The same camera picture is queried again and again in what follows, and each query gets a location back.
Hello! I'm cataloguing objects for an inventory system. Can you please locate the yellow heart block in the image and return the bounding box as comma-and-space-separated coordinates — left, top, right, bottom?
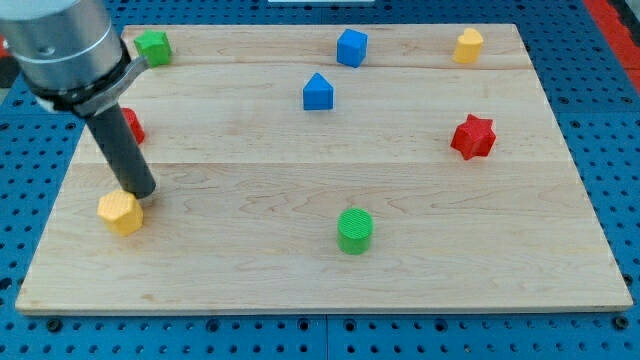
452, 27, 484, 64

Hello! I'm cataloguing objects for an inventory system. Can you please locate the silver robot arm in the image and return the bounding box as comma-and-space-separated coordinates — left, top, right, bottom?
1, 0, 156, 199

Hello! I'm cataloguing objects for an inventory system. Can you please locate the green star block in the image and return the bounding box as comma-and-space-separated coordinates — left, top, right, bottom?
134, 29, 172, 68

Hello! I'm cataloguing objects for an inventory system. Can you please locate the red star block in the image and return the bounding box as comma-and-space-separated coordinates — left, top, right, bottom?
450, 114, 496, 160

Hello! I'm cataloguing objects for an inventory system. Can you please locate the red block behind rod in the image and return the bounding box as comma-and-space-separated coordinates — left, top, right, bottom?
122, 107, 146, 145

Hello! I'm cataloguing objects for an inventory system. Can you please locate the yellow hexagon block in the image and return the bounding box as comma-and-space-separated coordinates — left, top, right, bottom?
97, 190, 144, 236

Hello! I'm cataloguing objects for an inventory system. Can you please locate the wooden board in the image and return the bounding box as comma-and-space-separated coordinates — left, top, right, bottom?
15, 24, 633, 316

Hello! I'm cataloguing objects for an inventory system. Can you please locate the green cylinder block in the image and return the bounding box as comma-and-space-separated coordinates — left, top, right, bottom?
337, 208, 374, 255

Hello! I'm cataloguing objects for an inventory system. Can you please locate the blue triangle block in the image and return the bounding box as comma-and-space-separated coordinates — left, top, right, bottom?
303, 73, 334, 111

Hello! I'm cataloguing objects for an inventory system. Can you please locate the blue cube block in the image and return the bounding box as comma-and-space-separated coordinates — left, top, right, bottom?
336, 29, 368, 68

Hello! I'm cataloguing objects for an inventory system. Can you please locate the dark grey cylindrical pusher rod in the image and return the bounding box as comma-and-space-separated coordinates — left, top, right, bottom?
86, 104, 156, 199

